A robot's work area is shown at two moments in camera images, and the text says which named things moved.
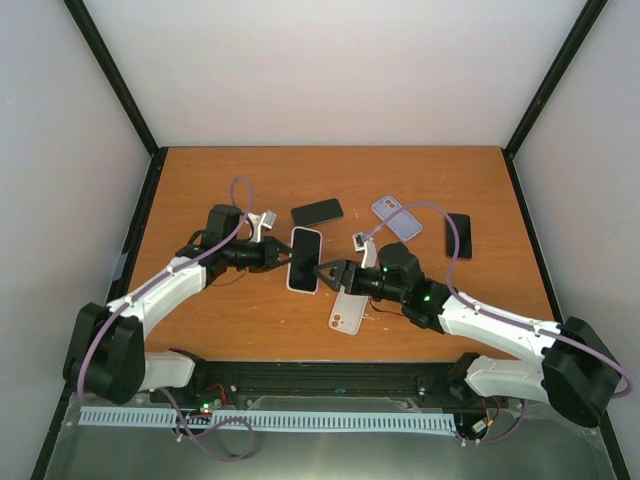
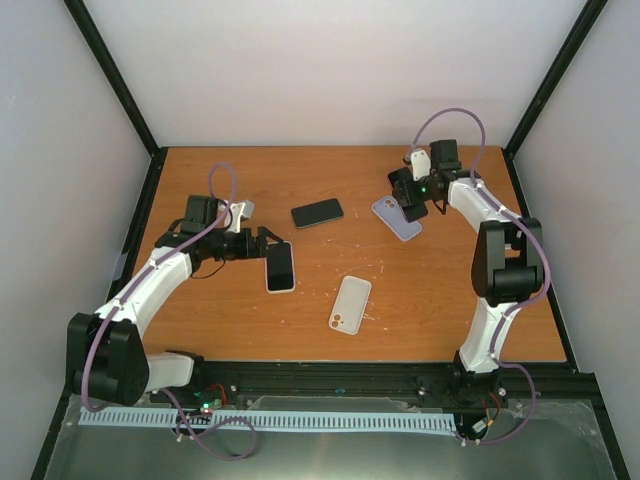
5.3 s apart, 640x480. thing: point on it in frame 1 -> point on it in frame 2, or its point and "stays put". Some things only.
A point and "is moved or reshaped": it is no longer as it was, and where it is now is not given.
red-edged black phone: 462,222 -> 416,210
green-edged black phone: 315,213 stays put
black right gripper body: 362,287 -> 405,191
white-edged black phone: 307,245 is moved or reshaped
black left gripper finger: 282,249 -> 263,233
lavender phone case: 396,218 stays put
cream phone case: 347,312 stays put
